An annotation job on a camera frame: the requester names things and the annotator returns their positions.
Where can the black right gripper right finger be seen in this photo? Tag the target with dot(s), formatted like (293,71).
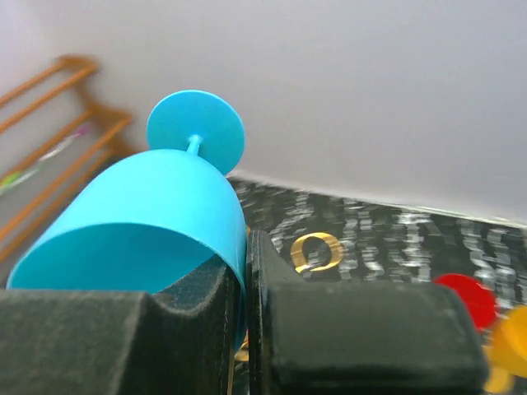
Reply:
(381,337)

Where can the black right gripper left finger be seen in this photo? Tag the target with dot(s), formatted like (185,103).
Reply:
(179,341)

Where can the blue wine glass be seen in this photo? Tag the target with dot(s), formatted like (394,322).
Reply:
(152,217)

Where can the red wine glass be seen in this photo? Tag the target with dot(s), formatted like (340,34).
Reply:
(479,301)

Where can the yellow wine glass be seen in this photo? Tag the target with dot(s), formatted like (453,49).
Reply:
(506,352)

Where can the purple capped marker pen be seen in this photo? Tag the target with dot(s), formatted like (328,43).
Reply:
(66,142)

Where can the green capped marker pen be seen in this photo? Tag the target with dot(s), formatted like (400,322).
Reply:
(12,180)

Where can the wooden tiered shelf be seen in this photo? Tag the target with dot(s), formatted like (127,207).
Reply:
(109,123)

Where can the gold wire glass rack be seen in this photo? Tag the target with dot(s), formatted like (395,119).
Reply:
(317,251)

